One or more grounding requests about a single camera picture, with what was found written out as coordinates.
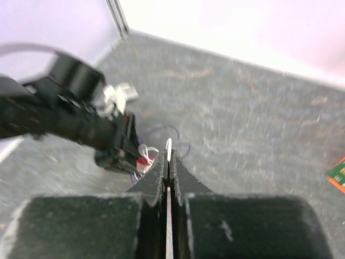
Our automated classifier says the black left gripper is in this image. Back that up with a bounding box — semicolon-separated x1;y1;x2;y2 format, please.
1;97;140;172

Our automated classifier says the aluminium corner post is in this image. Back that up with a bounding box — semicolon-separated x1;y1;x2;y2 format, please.
106;0;129;39

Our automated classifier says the white cable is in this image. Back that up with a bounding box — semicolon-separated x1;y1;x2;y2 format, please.
137;138;173;162

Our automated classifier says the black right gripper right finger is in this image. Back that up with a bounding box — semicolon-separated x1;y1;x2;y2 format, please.
171;151;333;258

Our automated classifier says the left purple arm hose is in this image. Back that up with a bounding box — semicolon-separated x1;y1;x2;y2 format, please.
0;42;61;59

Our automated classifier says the red cable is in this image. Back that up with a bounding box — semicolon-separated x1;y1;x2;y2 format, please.
136;155;158;172

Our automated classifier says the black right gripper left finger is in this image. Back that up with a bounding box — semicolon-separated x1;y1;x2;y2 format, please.
1;152;165;258

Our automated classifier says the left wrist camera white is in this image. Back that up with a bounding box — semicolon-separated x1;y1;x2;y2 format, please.
94;83;139;120

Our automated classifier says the orange green carton box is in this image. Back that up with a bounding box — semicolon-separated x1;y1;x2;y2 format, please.
327;158;345;193

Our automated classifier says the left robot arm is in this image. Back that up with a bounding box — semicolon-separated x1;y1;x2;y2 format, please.
1;54;140;172

